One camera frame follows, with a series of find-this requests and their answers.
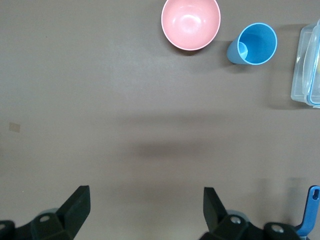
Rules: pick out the clear plastic food container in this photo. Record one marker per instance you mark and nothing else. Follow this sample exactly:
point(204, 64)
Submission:
point(303, 75)

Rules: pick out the blue plastic cup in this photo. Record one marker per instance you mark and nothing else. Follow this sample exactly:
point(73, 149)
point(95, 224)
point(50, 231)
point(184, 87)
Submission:
point(257, 43)

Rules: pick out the pink plastic bowl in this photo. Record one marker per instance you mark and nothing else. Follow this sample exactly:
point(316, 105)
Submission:
point(190, 23)

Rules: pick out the yellow food piece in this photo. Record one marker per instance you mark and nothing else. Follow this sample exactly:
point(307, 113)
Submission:
point(318, 66)

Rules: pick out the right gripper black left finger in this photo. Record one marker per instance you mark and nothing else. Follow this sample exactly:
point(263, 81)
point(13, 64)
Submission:
point(72, 212)

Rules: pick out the brown tape patch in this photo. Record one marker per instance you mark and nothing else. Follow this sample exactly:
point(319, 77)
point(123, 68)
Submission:
point(15, 127)

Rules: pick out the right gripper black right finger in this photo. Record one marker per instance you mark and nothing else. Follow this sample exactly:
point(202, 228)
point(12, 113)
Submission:
point(215, 212)

